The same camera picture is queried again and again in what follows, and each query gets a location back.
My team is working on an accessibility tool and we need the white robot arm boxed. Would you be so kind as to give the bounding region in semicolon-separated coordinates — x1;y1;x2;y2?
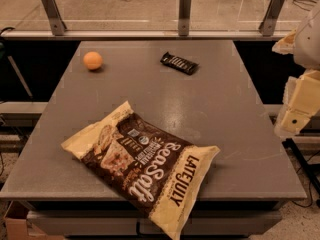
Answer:
272;2;320;137

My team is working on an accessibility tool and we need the middle metal bracket post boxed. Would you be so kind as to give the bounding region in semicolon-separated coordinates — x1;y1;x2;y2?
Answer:
178;0;192;36

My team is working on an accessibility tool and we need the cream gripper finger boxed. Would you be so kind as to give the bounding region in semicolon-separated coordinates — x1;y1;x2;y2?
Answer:
275;105;312;137

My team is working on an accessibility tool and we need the brown and cream chip bag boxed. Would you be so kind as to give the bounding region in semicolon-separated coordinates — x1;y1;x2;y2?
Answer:
62;102;219;240

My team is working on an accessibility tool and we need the black stand leg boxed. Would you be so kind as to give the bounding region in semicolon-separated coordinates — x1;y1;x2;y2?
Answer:
282;138;320;207

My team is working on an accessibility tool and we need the cardboard box under table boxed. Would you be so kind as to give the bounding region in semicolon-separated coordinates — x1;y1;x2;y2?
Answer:
4;202;65;240

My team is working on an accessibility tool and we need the right metal bracket post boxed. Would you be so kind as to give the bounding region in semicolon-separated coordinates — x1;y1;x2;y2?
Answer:
259;0;285;36

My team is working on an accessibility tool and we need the metal bracket post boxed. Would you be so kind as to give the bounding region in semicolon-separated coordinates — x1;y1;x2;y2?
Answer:
178;0;192;36
41;0;66;36
259;0;285;36

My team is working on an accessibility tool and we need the orange ball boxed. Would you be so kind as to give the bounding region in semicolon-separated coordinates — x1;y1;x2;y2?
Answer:
83;52;103;70

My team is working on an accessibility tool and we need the black rxbar chocolate bar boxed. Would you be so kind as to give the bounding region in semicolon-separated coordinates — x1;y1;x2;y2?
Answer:
160;52;198;75

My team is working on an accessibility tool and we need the clear barrier panel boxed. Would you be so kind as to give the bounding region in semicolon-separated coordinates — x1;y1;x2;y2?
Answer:
0;0;320;32

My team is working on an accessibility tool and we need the left metal bracket post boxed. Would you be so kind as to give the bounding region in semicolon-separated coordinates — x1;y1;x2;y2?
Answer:
41;0;66;36

